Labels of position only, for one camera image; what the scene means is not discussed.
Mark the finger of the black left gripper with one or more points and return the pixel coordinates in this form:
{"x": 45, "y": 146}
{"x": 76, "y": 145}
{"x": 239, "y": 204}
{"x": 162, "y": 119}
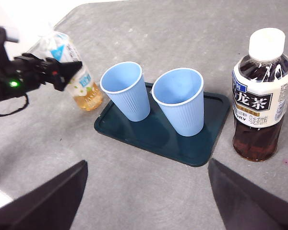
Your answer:
{"x": 68, "y": 72}

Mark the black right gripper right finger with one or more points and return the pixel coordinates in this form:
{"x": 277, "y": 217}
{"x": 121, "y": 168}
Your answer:
{"x": 249, "y": 206}

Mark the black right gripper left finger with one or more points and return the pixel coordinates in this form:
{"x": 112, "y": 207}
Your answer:
{"x": 43, "y": 206}

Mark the jasmine tea bottle white label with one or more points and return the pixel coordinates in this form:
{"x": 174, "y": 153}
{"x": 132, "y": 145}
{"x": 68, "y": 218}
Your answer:
{"x": 86, "y": 95}

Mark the dark oolong tea bottle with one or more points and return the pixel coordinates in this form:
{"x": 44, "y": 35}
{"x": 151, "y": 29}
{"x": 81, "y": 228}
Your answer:
{"x": 256, "y": 134}

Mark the blue ribbed plastic cup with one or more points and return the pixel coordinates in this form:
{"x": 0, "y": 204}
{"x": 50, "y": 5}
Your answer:
{"x": 132, "y": 100}
{"x": 184, "y": 112}

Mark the dark rectangular tray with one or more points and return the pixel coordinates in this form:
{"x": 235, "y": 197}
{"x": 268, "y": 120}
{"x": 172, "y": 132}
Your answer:
{"x": 158, "y": 143}

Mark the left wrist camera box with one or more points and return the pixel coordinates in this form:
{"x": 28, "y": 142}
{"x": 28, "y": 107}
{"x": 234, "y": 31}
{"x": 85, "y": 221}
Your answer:
{"x": 14, "y": 38}

